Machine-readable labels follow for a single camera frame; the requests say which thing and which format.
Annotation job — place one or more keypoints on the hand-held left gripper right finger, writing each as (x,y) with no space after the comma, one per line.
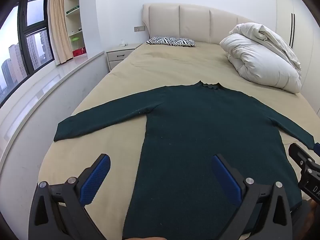
(226,180)

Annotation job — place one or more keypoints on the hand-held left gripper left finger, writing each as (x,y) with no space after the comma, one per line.
(96,180)

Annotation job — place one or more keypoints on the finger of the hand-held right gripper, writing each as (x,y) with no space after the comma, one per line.
(298,153)
(317,148)

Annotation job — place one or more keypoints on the dark green sweater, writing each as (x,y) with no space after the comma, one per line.
(200,130)

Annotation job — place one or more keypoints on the white folded duvet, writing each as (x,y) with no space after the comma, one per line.
(260,60)

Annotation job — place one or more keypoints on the white window sill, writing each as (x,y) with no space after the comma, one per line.
(50,85)

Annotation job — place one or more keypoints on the white wardrobe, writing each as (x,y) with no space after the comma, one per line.
(305,25)

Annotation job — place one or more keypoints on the white nightstand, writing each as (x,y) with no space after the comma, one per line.
(120,56)

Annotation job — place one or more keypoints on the red box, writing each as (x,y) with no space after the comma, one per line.
(78,52)

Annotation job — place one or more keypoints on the bed with beige sheet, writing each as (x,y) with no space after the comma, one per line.
(162,65)

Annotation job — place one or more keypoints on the small white object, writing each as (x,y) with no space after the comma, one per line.
(123,44)

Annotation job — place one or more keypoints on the green plastic item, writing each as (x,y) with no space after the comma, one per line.
(75,39)

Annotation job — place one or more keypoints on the zebra print pillow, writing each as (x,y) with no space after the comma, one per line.
(171,41)

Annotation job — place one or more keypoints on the black framed window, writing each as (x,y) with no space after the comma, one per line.
(22,42)

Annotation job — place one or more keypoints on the beige curtain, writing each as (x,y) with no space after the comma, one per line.
(58,25)

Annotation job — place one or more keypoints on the cream padded headboard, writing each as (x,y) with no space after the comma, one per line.
(195,22)

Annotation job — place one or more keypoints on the green flat board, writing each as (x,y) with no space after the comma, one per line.
(72,10)

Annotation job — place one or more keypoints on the wall switch panel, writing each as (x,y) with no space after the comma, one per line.
(139,28)

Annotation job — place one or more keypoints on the white wall shelf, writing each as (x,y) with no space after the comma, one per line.
(75,22)

